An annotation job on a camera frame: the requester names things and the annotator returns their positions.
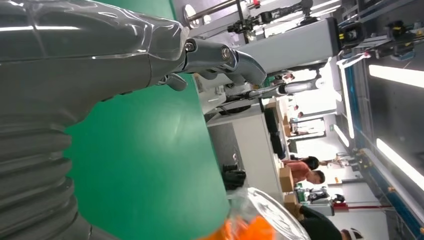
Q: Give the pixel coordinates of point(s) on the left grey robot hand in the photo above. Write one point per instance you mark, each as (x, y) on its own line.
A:
(82, 56)

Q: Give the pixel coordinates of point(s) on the cardboard box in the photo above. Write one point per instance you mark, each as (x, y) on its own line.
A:
(290, 202)
(286, 179)

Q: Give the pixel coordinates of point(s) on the person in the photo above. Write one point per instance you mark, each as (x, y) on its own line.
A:
(303, 170)
(318, 225)

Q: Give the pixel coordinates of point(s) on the white cabinet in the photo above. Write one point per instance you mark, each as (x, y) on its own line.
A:
(255, 149)

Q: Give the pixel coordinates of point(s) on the ceiling light strip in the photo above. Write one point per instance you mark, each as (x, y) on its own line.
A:
(341, 136)

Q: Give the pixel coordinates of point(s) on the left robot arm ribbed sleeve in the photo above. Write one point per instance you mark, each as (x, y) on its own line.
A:
(33, 179)

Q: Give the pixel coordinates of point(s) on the ceiling light panel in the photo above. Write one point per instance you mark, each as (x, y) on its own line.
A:
(400, 164)
(397, 75)

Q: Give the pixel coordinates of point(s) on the grey gantry column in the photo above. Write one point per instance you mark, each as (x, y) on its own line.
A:
(291, 44)

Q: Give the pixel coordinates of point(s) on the black camera tripod rig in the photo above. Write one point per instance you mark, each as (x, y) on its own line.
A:
(265, 18)

